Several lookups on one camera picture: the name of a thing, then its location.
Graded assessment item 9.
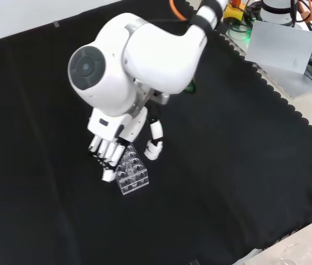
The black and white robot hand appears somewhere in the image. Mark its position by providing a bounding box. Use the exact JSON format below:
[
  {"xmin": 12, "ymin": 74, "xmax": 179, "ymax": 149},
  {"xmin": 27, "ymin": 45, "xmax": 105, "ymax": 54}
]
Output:
[{"xmin": 87, "ymin": 104, "xmax": 164, "ymax": 183}]

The clear glass test tube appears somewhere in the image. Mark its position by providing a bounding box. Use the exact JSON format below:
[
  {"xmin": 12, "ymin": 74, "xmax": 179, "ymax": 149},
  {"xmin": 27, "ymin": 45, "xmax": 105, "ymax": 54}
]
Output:
[{"xmin": 124, "ymin": 160, "xmax": 138, "ymax": 191}]

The clear test tube rack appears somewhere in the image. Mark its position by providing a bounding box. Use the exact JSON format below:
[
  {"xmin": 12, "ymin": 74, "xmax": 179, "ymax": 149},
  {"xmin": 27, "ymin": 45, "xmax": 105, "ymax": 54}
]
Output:
[{"xmin": 114, "ymin": 142, "xmax": 149, "ymax": 196}]

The black cloth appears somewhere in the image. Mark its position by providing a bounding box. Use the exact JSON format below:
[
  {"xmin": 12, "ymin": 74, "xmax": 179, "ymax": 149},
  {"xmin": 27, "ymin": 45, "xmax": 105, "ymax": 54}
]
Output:
[{"xmin": 0, "ymin": 0, "xmax": 312, "ymax": 265}]

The yellow stop button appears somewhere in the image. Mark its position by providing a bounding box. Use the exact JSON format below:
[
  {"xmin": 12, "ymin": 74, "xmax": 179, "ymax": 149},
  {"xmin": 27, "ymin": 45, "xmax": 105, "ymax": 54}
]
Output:
[{"xmin": 222, "ymin": 0, "xmax": 245, "ymax": 26}]

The pale board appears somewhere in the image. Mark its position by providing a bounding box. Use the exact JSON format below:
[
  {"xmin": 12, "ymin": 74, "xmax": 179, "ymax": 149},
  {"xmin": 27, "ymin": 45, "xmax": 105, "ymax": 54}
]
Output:
[{"xmin": 244, "ymin": 20, "xmax": 312, "ymax": 75}]

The orange cable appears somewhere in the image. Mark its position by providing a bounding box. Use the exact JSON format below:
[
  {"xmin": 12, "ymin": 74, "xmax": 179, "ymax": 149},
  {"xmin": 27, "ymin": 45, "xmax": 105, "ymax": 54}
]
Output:
[
  {"xmin": 299, "ymin": 0, "xmax": 312, "ymax": 31},
  {"xmin": 169, "ymin": 0, "xmax": 191, "ymax": 21}
]

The grey metal base plate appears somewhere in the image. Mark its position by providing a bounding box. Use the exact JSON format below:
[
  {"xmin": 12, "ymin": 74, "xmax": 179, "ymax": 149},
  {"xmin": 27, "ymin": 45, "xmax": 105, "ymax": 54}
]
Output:
[{"xmin": 213, "ymin": 17, "xmax": 312, "ymax": 98}]

